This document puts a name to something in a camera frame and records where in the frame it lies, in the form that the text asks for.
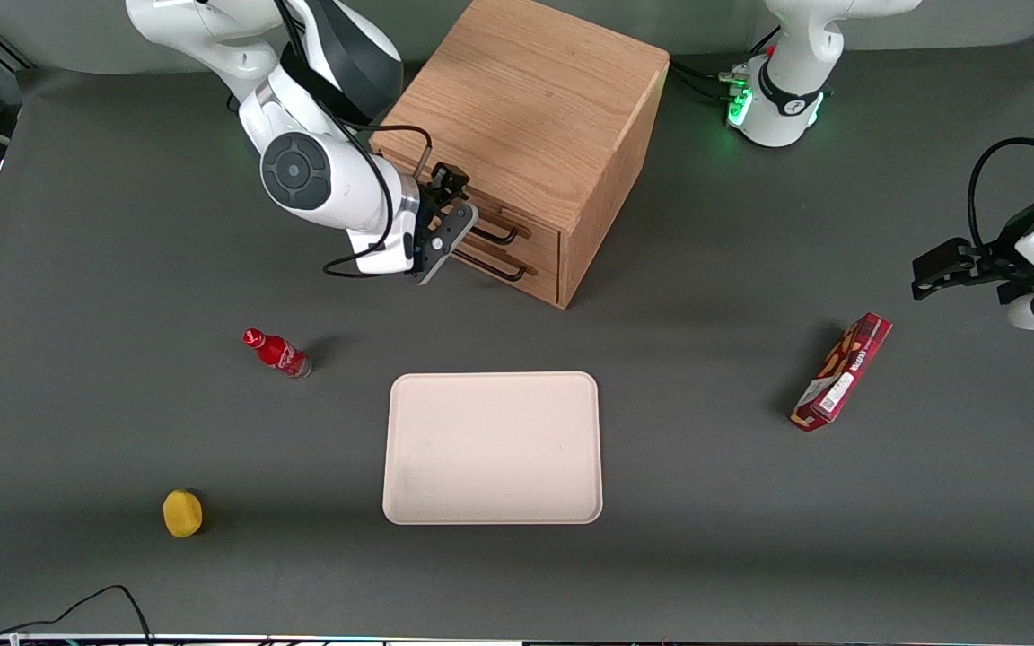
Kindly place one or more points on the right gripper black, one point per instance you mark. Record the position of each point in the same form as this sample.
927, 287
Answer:
435, 193

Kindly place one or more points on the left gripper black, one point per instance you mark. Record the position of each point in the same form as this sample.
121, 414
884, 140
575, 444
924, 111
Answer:
998, 260

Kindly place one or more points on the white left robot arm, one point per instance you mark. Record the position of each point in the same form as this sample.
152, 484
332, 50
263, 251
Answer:
791, 54

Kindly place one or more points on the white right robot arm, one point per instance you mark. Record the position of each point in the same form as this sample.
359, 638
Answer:
297, 170

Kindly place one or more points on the wooden drawer cabinet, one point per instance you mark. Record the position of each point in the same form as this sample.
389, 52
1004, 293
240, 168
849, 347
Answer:
526, 99

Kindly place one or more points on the red cookie box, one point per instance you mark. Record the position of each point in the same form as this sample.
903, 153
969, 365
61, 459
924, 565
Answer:
843, 370

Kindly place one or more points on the small red soda bottle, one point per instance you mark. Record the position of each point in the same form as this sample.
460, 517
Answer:
279, 353

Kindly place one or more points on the beige plastic tray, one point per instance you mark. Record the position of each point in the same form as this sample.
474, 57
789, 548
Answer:
492, 449

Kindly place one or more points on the yellow toy lemon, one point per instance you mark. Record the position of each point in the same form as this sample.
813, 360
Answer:
182, 513

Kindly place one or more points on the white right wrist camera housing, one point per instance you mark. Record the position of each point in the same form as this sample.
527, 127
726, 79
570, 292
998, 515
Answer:
382, 256

